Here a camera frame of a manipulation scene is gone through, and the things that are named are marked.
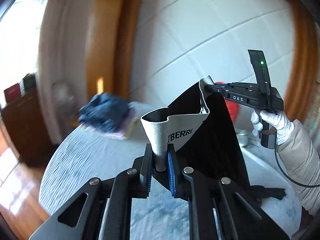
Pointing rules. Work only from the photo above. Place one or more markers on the red bear suitcase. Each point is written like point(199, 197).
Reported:
point(233, 109)

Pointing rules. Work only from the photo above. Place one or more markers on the black camera box green light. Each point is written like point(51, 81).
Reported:
point(259, 64)

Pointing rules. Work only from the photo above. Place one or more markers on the black pants grey waistband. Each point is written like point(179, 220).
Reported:
point(199, 126)

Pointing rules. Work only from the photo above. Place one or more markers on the beige sleeved forearm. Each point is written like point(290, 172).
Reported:
point(301, 161)

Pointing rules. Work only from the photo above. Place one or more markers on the white gloved hand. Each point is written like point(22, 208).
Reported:
point(279, 121)

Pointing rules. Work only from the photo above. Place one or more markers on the dark wooden cabinet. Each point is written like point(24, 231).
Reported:
point(26, 128)

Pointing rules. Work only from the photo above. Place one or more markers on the dark blue folded jeans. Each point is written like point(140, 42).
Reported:
point(104, 112)

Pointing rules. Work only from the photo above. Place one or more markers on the folded pastel clothes stack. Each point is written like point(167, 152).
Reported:
point(123, 131)

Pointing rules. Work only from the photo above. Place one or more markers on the white curtain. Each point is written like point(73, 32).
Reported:
point(62, 57)

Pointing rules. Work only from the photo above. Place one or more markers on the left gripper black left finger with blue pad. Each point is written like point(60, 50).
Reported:
point(141, 181)

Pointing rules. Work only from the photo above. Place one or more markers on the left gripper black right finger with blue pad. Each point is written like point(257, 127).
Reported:
point(179, 181)

